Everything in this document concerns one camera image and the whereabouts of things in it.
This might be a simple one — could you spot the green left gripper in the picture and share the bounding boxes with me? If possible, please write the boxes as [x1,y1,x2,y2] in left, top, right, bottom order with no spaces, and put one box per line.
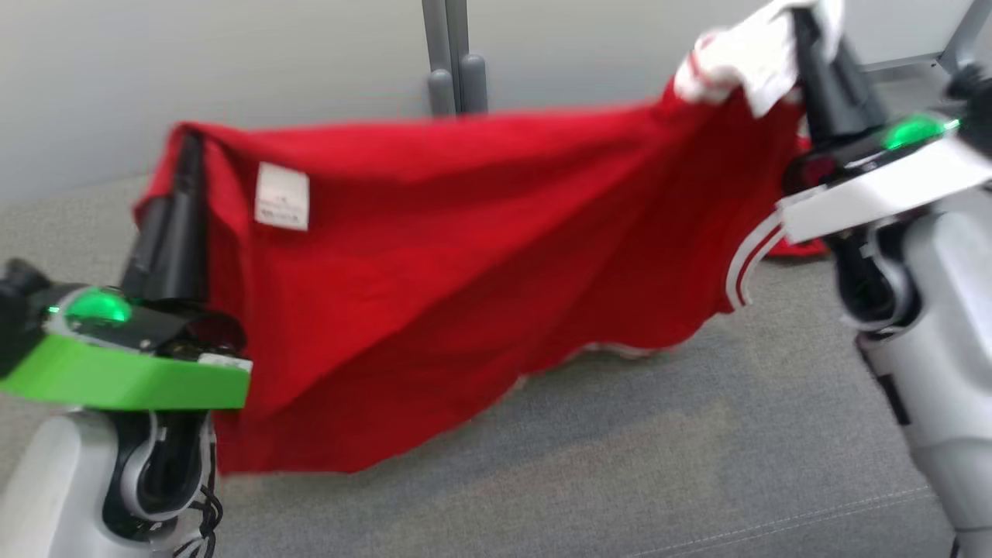
[0,133,253,412]

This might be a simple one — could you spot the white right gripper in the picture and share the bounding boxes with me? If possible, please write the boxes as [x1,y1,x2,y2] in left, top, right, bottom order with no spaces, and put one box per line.
[775,9,992,245]

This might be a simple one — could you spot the red shorts with white band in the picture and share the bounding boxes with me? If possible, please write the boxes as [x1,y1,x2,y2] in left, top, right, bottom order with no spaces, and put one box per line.
[766,232,828,260]

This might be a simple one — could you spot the red basketball jersey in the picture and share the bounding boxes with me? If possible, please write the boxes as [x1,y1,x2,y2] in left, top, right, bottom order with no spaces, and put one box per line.
[133,0,846,475]

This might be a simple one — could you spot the grey metal frame leg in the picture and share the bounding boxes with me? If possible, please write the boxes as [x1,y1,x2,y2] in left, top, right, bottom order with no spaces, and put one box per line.
[860,0,992,82]

